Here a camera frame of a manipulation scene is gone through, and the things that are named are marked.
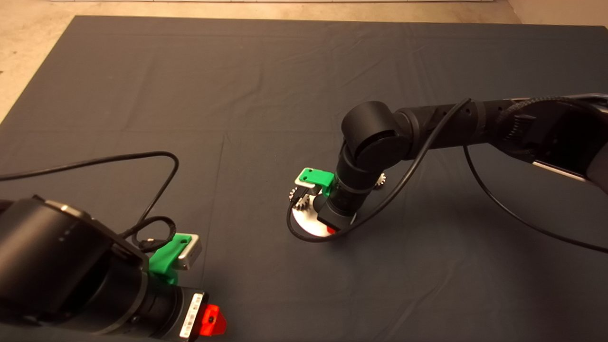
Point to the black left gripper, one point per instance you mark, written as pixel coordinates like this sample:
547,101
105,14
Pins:
192,313

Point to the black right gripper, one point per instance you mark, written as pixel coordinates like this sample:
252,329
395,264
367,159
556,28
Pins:
335,218

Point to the small steel planetary gear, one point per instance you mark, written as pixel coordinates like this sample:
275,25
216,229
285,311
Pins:
300,202
381,180

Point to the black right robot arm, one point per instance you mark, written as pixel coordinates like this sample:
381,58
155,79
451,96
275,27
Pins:
375,133

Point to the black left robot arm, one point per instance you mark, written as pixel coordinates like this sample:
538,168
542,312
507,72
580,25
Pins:
61,266

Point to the round metal carrier plate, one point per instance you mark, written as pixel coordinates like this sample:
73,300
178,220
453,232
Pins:
308,223

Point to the dark grey table cloth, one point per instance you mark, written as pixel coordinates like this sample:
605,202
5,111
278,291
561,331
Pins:
285,95

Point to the green right camera mount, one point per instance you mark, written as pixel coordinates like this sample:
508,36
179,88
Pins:
323,178

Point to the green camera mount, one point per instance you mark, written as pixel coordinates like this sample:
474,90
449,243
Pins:
323,178
164,259

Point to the silver right camera box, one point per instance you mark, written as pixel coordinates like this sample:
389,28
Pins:
304,180

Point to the green left camera mount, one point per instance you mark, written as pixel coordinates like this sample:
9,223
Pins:
164,259

